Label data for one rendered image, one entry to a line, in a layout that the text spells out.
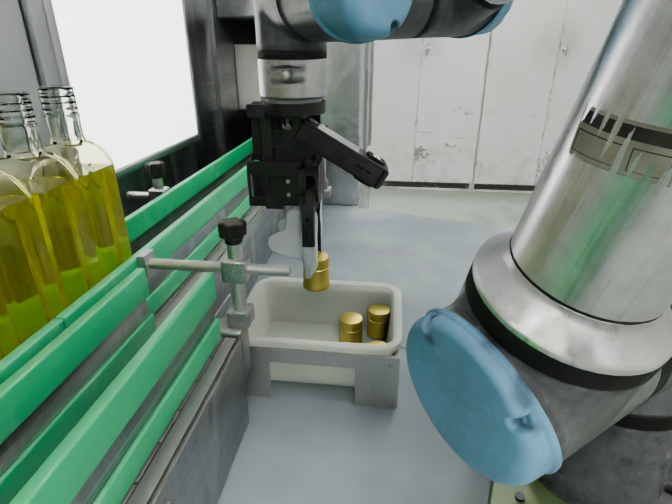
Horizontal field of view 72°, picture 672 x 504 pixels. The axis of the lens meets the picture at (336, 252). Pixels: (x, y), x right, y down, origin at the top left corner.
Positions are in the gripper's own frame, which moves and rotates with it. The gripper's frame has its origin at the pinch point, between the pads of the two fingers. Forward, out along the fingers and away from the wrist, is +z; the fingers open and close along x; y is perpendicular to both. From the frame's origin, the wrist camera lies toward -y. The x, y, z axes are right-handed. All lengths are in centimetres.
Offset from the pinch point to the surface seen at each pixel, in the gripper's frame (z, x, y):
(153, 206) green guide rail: -4.0, -8.5, 25.1
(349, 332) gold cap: 12.1, -2.2, -4.4
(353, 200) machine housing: 16, -74, -1
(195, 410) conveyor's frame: 4.1, 23.0, 8.0
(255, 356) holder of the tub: 10.5, 6.6, 7.1
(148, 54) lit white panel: -24, -32, 33
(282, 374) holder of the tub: 13.2, 6.5, 3.8
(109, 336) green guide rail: -1.0, 19.6, 16.9
